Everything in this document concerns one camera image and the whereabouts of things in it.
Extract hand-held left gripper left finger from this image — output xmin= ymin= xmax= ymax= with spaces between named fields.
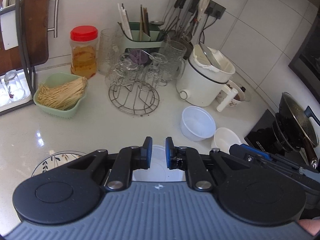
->
xmin=66 ymin=136 xmax=153 ymax=190

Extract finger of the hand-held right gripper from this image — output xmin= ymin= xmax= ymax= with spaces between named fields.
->
xmin=229 ymin=143 xmax=300 ymax=172

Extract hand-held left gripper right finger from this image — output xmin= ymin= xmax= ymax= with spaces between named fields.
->
xmin=165 ymin=136 xmax=250 ymax=191

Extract white plastic bowl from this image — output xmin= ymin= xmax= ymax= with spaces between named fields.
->
xmin=180 ymin=106 xmax=216 ymax=142
xmin=131 ymin=144 xmax=187 ymax=182

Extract white ceramic bowl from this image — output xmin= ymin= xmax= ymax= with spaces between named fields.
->
xmin=211 ymin=127 xmax=242 ymax=155

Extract floral patterned plate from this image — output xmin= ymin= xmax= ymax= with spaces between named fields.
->
xmin=31 ymin=151 xmax=88 ymax=178

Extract black induction cooktop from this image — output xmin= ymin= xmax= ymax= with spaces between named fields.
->
xmin=244 ymin=109 xmax=313 ymax=165

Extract black wok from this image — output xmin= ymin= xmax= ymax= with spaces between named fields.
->
xmin=272 ymin=92 xmax=320 ymax=167

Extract white electric cooker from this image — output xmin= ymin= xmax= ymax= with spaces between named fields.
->
xmin=176 ymin=44 xmax=238 ymax=112

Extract cluster of glass cups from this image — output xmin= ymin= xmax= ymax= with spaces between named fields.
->
xmin=105 ymin=51 xmax=168 ymax=88

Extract glass pitcher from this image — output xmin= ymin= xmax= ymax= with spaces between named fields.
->
xmin=160 ymin=40 xmax=187 ymax=82

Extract green plastic basket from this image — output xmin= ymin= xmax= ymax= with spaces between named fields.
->
xmin=33 ymin=72 xmax=88 ymax=119

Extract dried noodles bundle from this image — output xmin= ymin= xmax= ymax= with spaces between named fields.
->
xmin=37 ymin=77 xmax=88 ymax=111

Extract tall textured glass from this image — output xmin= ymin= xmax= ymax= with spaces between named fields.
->
xmin=98 ymin=29 xmax=123 ymax=75

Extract green utensil holder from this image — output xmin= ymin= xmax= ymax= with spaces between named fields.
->
xmin=121 ymin=22 xmax=164 ymax=55

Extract dark appliance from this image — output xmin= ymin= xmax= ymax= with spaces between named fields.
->
xmin=287 ymin=7 xmax=320 ymax=85

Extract red-lid plastic jar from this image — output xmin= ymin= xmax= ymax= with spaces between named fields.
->
xmin=70 ymin=25 xmax=98 ymax=78

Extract brown chopsticks bundle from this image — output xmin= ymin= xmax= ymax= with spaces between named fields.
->
xmin=140 ymin=4 xmax=150 ymax=40

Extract white chopsticks bundle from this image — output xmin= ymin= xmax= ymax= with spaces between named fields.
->
xmin=117 ymin=3 xmax=133 ymax=40

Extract white drip tray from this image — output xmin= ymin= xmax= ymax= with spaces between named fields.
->
xmin=0 ymin=72 xmax=33 ymax=112

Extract small glass cup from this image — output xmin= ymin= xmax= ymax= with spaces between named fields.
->
xmin=4 ymin=69 xmax=26 ymax=102
xmin=0 ymin=79 xmax=10 ymax=107

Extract black dish rack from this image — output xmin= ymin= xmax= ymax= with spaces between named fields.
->
xmin=0 ymin=0 xmax=35 ymax=117

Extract brown wooden cutting board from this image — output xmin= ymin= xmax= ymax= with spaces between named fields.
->
xmin=17 ymin=0 xmax=61 ymax=67

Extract white cutlery holder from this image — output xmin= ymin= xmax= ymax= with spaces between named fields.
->
xmin=0 ymin=11 xmax=19 ymax=51

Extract wire cup stand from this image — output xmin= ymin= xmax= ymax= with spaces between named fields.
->
xmin=108 ymin=80 xmax=160 ymax=116

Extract patterned mug with handle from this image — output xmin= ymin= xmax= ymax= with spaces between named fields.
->
xmin=216 ymin=80 xmax=250 ymax=108

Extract black power cables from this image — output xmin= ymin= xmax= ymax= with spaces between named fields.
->
xmin=199 ymin=15 xmax=215 ymax=45

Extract black wall socket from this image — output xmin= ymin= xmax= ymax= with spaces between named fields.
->
xmin=205 ymin=0 xmax=227 ymax=20

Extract white-handled scissors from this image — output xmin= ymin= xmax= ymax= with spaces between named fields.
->
xmin=194 ymin=0 xmax=210 ymax=24

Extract hanging black-handled utensils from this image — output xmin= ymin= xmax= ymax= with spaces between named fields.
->
xmin=162 ymin=0 xmax=203 ymax=45

